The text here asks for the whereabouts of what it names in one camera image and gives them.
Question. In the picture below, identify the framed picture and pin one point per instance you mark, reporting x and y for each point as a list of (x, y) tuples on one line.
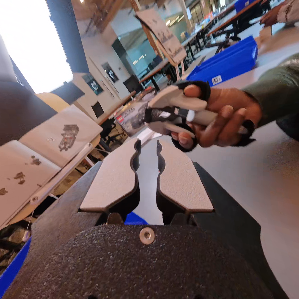
[(93, 85), (110, 72)]

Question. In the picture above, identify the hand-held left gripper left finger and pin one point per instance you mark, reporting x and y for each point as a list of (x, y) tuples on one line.
[(110, 184)]

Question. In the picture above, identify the small blue bin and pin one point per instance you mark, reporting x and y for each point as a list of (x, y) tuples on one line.
[(224, 63)]

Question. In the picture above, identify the person's right forearm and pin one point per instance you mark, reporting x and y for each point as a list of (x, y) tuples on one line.
[(280, 88)]

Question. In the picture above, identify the standing sign board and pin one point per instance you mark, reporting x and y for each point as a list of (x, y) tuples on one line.
[(161, 35)]

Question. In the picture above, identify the large blue plastic bin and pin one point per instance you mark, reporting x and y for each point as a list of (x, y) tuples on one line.
[(14, 266)]

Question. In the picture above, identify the black office chair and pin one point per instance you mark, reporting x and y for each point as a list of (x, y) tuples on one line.
[(133, 84)]

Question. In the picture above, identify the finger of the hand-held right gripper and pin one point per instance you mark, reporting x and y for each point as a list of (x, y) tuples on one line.
[(175, 98), (168, 128)]

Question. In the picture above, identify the open instruction booklet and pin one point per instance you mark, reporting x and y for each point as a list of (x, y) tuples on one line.
[(46, 149)]

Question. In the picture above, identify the person's right hand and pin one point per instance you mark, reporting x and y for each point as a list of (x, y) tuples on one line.
[(229, 110)]

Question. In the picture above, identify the white book stand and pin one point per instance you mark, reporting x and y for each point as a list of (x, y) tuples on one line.
[(70, 164)]

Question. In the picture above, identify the toy car set box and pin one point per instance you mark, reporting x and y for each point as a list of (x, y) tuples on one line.
[(133, 117)]

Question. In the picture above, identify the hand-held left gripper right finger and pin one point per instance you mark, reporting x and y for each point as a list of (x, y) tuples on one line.
[(184, 184)]

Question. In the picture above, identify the black panel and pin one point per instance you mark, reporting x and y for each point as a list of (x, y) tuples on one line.
[(18, 112), (65, 32)]

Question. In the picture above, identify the wooden background desk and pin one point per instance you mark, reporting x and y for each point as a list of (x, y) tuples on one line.
[(233, 18)]

